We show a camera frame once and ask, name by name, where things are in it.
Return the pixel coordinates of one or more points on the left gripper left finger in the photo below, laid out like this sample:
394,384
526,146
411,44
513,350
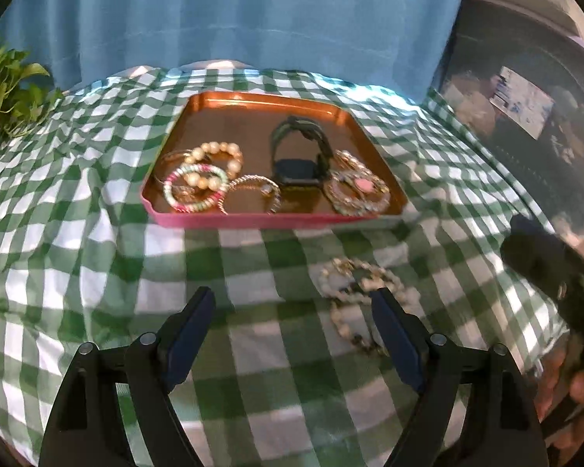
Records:
85,426

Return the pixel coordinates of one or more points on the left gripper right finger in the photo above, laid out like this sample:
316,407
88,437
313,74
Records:
500,427

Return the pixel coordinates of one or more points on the black smart watch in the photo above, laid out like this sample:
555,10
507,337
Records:
300,153

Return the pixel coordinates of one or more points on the thin gold bangle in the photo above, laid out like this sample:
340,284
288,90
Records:
168,162

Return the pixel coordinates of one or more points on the right human hand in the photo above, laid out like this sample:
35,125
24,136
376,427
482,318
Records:
556,383

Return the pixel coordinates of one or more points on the green white checkered tablecloth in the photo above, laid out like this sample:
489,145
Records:
273,384

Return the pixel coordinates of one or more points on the white label sticker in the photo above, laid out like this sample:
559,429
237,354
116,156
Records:
522,102

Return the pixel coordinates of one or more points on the clear storage bin purple lid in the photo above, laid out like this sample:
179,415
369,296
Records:
535,40

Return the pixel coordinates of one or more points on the copper tray pink rim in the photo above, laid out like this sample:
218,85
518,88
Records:
247,119

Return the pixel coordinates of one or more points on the blue curtain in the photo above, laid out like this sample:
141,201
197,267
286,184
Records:
394,43

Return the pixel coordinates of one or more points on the green potted plant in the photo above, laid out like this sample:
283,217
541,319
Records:
25,98

